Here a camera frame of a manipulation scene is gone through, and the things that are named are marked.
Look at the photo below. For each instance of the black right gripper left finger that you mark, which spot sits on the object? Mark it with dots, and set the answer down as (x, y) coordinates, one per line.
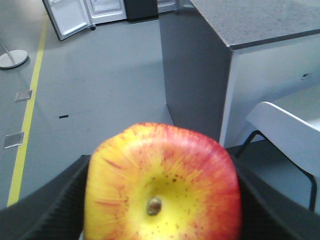
(53, 212)

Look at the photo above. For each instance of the red yellow apple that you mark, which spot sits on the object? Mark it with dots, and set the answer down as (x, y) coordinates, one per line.
(155, 181)

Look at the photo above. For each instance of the grey lamp stand base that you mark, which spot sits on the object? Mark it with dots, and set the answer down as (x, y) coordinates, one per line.
(12, 58)

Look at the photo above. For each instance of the metal floor plate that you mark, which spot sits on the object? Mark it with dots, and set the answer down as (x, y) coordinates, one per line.
(22, 96)
(13, 140)

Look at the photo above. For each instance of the grey island counter cabinet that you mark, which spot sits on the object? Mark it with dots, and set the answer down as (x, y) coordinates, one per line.
(223, 57)

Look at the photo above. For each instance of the white chair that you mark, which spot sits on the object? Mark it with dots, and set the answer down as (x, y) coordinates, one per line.
(293, 128)

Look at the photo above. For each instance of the open fridge door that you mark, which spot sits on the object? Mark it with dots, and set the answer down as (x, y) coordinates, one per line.
(68, 17)

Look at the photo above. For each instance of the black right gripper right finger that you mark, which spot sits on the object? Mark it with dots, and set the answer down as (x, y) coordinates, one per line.
(267, 214)

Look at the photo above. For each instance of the fridge body interior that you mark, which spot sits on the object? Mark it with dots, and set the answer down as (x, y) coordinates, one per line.
(104, 11)

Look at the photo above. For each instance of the dark closed fridge door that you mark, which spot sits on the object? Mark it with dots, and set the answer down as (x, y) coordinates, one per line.
(141, 9)

